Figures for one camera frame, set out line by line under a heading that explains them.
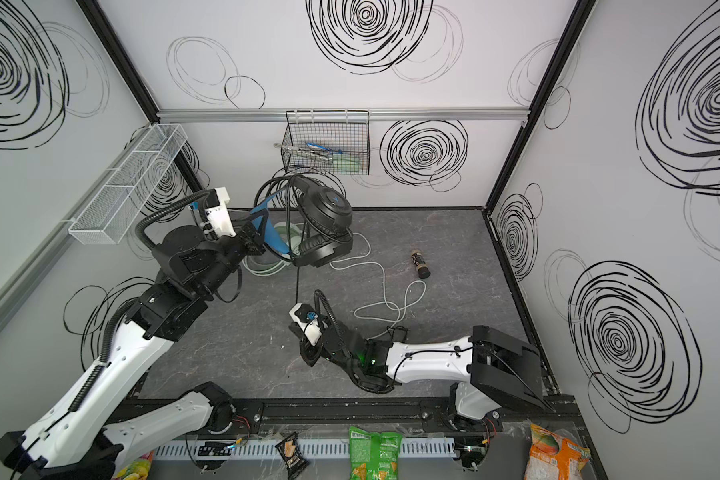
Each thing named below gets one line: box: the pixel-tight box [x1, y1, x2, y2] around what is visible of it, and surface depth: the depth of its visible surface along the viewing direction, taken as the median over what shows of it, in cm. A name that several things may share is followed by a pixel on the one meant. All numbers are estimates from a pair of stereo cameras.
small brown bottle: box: [411, 250, 431, 279], surface depth 103 cm
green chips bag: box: [348, 426, 403, 480], surface depth 67 cm
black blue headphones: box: [251, 175, 354, 303], surface depth 51 cm
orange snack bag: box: [524, 423, 592, 480], surface depth 67 cm
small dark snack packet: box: [275, 431, 309, 480], surface depth 69 cm
